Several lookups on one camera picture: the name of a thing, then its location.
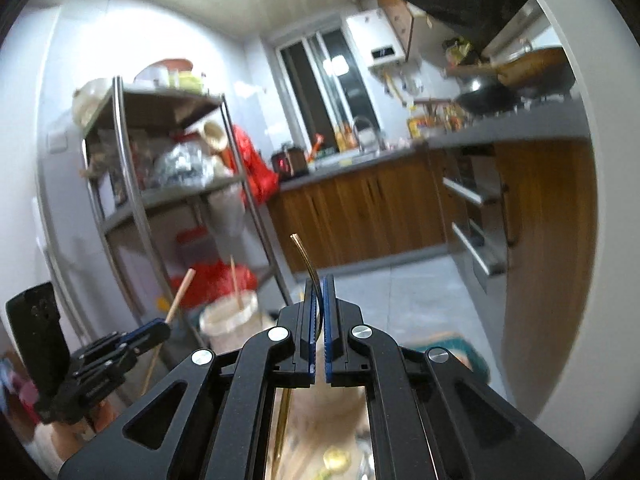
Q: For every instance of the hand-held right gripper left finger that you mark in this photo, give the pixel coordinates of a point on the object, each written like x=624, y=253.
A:
x=314, y=332

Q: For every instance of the brown wok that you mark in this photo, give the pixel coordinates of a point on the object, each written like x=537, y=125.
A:
x=540, y=72

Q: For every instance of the white water heater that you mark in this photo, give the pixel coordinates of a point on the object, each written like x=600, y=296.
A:
x=375, y=37

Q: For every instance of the gold metal spoon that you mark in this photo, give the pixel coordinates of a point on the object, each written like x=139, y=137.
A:
x=305, y=260

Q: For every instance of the red plastic bag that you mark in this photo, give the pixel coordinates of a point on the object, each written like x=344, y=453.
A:
x=215, y=280

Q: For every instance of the red hanging bag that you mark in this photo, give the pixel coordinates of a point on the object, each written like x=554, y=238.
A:
x=255, y=170

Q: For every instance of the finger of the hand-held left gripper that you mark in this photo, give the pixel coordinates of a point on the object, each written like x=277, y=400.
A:
x=100, y=382
x=130, y=342

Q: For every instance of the orange plastic basin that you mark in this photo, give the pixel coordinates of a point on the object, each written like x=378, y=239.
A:
x=165, y=67

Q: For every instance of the black wok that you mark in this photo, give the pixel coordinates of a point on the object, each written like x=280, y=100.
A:
x=487, y=97

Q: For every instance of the wooden wall cabinet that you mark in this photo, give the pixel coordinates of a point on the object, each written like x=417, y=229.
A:
x=395, y=15

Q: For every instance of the amber condiment bottle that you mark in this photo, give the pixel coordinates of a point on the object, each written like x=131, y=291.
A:
x=344, y=137

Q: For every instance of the steel built-in drawer unit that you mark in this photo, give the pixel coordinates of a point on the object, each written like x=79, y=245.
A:
x=475, y=200

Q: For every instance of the yellow oil bottle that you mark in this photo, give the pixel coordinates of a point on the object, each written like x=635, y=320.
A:
x=416, y=127

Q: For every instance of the white wall switch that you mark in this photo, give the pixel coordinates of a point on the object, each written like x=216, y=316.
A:
x=57, y=143

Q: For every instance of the tall ceramic boot utensil holder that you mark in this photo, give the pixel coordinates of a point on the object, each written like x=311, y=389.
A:
x=225, y=330

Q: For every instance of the yellow-green plastic container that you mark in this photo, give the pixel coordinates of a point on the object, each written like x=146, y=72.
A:
x=187, y=81

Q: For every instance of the metal sink faucet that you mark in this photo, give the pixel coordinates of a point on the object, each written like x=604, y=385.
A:
x=365, y=132

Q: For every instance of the teal floor mat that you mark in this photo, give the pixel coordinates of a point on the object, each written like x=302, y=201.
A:
x=465, y=355

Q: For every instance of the dark electric pressure cooker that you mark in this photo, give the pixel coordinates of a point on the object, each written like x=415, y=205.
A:
x=289, y=161

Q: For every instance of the metal shelf rack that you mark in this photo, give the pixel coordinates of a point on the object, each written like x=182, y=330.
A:
x=120, y=160

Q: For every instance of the wooden base cabinets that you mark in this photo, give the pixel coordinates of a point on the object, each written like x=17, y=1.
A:
x=360, y=210

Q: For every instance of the kitchen window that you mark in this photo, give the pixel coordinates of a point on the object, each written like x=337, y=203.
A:
x=320, y=90

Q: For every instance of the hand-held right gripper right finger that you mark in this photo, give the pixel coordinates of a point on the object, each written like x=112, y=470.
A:
x=330, y=332

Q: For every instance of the cream plastic ladle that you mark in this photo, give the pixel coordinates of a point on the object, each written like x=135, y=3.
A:
x=212, y=135

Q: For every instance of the crumpled clear plastic bag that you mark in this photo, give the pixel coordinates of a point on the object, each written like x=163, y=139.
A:
x=182, y=165

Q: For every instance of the white hanging bag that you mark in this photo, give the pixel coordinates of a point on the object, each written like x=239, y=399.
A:
x=227, y=210

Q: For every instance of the cream ceramic pot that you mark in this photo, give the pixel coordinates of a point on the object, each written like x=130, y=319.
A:
x=92, y=100

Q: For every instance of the red-lidded plastic container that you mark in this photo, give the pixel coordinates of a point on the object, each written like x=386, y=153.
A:
x=195, y=245

